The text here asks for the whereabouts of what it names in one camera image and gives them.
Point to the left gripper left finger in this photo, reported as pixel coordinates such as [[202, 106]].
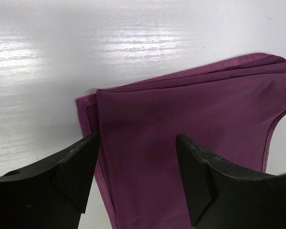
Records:
[[51, 193]]

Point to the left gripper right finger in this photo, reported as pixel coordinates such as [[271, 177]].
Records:
[[223, 195]]

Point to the purple cloth napkin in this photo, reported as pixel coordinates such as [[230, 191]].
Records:
[[230, 107]]

